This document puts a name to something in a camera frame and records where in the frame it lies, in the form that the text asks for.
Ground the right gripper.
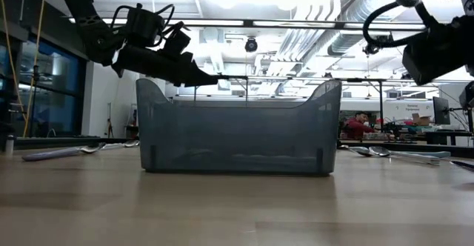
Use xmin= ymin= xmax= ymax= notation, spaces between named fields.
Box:
xmin=401 ymin=14 xmax=474 ymax=110

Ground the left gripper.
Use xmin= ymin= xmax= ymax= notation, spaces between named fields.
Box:
xmin=110 ymin=28 xmax=218 ymax=88

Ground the dark grey plastic bin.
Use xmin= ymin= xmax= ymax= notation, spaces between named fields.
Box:
xmin=135 ymin=78 xmax=343 ymax=176

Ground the spoon with light blue handle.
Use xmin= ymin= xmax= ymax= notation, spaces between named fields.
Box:
xmin=368 ymin=145 xmax=441 ymax=166

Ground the black computer monitor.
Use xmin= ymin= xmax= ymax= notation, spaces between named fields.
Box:
xmin=432 ymin=96 xmax=452 ymax=126

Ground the black background desk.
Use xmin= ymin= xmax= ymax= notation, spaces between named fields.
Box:
xmin=424 ymin=130 xmax=474 ymax=146

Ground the cardboard box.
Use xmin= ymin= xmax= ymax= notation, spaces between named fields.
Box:
xmin=411 ymin=113 xmax=433 ymax=127

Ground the overhead light bar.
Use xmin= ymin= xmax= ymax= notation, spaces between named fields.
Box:
xmin=68 ymin=16 xmax=427 ymax=31

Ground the cluttered background workbench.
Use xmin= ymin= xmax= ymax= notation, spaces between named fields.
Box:
xmin=373 ymin=122 xmax=427 ymax=142

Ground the small black tripod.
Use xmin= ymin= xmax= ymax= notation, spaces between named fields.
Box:
xmin=106 ymin=102 xmax=115 ymax=139

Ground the black ceiling spotlight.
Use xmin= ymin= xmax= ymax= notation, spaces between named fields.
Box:
xmin=362 ymin=34 xmax=392 ymax=57

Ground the person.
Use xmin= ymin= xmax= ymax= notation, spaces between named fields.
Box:
xmin=342 ymin=111 xmax=377 ymax=140

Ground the small white bottle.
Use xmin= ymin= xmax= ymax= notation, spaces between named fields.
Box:
xmin=4 ymin=133 xmax=16 ymax=158

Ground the black round hanging camera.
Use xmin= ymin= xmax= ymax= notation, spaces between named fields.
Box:
xmin=244 ymin=36 xmax=259 ymax=53

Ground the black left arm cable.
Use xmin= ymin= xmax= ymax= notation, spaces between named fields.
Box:
xmin=110 ymin=3 xmax=193 ymax=50

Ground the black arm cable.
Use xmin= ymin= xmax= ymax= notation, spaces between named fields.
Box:
xmin=110 ymin=3 xmax=193 ymax=50
xmin=361 ymin=0 xmax=440 ymax=50

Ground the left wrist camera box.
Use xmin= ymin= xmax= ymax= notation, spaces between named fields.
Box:
xmin=124 ymin=4 xmax=167 ymax=47

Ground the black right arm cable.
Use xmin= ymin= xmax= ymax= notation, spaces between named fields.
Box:
xmin=361 ymin=0 xmax=440 ymax=50

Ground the silver ceiling air duct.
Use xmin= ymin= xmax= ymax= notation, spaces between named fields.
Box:
xmin=327 ymin=0 xmax=408 ymax=56

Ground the black aluminium table frame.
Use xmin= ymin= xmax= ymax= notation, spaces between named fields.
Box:
xmin=14 ymin=136 xmax=474 ymax=159

